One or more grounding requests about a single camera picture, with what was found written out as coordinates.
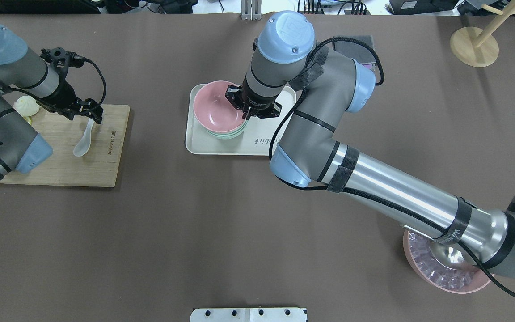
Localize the white ceramic spoon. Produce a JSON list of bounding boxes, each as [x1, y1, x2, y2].
[[73, 119, 95, 157]]

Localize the small pink bowl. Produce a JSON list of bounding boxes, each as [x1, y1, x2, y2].
[[193, 80, 245, 135]]

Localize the metal ice scoop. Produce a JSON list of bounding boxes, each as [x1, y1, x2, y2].
[[429, 242, 476, 271]]

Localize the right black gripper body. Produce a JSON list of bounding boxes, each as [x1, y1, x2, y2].
[[241, 83, 282, 119]]

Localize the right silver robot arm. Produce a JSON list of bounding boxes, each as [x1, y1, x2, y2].
[[225, 11, 515, 279]]

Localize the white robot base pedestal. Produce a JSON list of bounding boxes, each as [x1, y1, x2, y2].
[[190, 306, 308, 322]]

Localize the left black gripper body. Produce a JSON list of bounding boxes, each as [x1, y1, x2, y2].
[[38, 81, 93, 121]]

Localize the folded grey cloth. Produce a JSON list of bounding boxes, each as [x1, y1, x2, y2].
[[332, 35, 376, 71]]

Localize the large pink ice bowl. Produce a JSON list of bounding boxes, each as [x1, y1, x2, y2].
[[403, 230, 491, 294]]

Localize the wooden cutting board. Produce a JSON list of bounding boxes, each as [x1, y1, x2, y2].
[[0, 105, 130, 187]]

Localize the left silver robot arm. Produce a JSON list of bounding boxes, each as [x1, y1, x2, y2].
[[0, 24, 103, 181]]

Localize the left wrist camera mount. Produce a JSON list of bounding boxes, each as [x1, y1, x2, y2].
[[40, 47, 86, 68]]

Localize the beige serving tray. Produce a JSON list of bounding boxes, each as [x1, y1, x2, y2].
[[185, 83, 297, 157]]

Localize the stacked green bowls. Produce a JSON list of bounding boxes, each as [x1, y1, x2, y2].
[[205, 121, 249, 140]]

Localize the wooden mug tree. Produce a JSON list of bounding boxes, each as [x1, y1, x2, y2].
[[450, 0, 515, 68]]

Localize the aluminium frame post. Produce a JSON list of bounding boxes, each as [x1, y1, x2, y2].
[[241, 0, 262, 21]]

